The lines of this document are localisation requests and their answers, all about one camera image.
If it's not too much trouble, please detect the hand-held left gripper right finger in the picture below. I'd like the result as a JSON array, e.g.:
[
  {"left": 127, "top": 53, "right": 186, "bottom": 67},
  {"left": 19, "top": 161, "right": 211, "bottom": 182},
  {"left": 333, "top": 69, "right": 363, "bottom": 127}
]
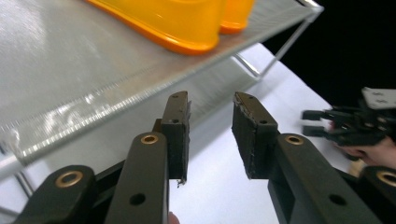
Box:
[{"left": 231, "top": 91, "right": 383, "bottom": 224}]

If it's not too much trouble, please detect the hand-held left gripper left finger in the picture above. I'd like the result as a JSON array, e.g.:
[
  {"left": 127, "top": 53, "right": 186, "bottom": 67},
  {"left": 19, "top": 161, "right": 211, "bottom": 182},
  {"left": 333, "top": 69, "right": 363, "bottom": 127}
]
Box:
[{"left": 104, "top": 91, "right": 191, "bottom": 224}]

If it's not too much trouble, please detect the yellow duck rain boot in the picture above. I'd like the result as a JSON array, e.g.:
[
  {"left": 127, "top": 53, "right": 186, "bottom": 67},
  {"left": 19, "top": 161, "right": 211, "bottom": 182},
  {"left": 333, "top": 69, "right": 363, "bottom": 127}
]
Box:
[
  {"left": 219, "top": 0, "right": 257, "bottom": 35},
  {"left": 83, "top": 0, "right": 229, "bottom": 57}
]

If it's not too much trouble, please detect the wooden table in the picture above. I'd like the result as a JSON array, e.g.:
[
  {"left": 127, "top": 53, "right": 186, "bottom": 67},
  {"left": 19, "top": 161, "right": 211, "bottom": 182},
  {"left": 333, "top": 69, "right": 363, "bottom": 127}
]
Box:
[{"left": 347, "top": 160, "right": 367, "bottom": 178}]

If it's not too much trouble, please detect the two-tier metal shoe rack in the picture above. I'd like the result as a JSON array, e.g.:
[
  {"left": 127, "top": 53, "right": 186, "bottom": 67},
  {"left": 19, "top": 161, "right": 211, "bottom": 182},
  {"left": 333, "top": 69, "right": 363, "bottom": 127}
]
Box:
[{"left": 0, "top": 0, "right": 325, "bottom": 220}]

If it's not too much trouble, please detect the white table mat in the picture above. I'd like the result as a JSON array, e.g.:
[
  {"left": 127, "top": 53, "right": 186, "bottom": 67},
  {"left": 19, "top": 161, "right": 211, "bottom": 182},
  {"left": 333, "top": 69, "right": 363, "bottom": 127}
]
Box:
[{"left": 0, "top": 42, "right": 355, "bottom": 224}]

